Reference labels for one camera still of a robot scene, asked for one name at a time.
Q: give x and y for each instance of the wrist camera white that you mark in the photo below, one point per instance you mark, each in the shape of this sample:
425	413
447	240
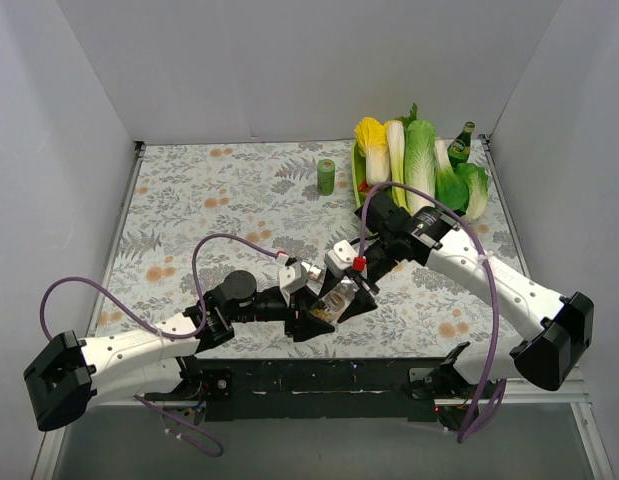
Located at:
342	257
291	279

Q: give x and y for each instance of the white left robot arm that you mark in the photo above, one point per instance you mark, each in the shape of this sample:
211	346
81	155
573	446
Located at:
71	375

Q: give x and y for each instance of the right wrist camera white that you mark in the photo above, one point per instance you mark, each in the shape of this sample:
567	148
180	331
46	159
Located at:
342	257

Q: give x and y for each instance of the floral tablecloth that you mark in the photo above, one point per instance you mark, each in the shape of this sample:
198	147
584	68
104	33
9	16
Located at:
199	212

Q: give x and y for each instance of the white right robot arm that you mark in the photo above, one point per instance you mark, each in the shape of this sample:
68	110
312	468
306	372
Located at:
553	331

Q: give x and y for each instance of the green cylindrical container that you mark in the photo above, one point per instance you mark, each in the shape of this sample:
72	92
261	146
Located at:
326	170

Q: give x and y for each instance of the large green napa cabbage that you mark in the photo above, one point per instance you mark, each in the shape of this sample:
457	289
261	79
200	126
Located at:
419	157

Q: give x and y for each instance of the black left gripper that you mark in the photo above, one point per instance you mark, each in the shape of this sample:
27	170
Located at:
295	314

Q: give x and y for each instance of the bok choy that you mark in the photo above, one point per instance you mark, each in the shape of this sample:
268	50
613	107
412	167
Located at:
451	189

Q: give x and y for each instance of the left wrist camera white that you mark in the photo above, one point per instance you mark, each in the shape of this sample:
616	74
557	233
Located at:
291	279

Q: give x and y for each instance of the green plastic basin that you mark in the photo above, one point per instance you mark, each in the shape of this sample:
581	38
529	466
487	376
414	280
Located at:
358	173

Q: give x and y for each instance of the clear pill bottle gold capsules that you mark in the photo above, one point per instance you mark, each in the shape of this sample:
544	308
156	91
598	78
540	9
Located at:
333	304

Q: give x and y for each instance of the yellow napa cabbage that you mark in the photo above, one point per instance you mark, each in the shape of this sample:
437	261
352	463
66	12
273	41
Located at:
373	146

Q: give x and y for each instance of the white green leek stalk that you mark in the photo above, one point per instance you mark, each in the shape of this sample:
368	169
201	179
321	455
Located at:
396	147

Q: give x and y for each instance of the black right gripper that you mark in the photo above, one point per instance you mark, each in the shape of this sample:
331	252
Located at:
368	279

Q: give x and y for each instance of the green Perrier glass bottle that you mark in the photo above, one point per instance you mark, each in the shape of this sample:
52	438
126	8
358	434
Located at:
460	148

